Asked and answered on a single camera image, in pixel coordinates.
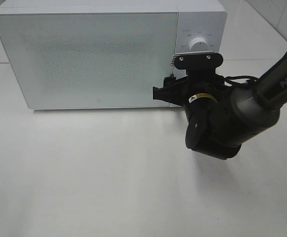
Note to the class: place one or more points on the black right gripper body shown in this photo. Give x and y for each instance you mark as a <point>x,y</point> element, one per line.
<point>199,89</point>

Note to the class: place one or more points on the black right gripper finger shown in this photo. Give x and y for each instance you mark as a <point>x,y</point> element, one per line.
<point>166,95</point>
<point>171,81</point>

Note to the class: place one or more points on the white microwave door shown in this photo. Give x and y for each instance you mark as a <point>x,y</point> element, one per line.
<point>83,61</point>

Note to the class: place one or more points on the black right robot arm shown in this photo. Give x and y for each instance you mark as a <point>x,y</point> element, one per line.
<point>223,112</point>

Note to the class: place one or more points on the upper white control knob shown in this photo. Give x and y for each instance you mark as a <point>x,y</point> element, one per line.
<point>198,44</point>

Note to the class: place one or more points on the white microwave oven body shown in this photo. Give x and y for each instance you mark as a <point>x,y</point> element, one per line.
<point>205,18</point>

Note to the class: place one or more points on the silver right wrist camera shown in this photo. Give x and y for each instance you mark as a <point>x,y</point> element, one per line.
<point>197,60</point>

